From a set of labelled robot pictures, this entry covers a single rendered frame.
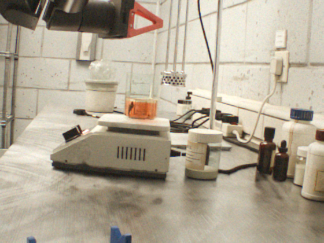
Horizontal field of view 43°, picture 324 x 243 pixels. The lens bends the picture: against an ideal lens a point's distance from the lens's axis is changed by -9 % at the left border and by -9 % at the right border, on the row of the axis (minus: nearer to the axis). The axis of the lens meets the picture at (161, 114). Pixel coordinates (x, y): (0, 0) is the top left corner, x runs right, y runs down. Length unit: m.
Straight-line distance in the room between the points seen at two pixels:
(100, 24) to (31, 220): 0.36
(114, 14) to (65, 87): 2.43
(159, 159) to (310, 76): 0.49
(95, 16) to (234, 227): 0.39
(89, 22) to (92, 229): 0.36
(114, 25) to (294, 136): 0.38
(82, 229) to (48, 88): 2.69
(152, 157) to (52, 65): 2.45
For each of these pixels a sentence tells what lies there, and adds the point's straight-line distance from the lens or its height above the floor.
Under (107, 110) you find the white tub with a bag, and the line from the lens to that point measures 1.73.
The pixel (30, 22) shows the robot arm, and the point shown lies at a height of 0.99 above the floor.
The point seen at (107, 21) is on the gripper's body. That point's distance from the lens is 0.71.
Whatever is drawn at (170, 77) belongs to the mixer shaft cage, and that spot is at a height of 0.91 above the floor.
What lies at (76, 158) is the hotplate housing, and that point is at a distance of 0.73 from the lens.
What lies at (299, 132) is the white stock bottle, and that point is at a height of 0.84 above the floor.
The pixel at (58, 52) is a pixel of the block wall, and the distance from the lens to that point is 3.13.
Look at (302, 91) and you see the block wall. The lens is 1.10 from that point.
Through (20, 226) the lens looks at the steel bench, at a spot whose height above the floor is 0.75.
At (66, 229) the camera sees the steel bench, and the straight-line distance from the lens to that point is 0.47.
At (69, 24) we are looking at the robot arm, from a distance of 0.70.
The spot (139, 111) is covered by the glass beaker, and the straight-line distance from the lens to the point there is 0.75.
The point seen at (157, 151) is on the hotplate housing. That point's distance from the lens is 0.72.
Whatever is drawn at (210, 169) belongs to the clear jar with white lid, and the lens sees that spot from 0.74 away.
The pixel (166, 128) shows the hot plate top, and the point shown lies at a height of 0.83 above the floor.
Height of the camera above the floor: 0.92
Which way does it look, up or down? 5 degrees down
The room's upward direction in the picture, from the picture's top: 5 degrees clockwise
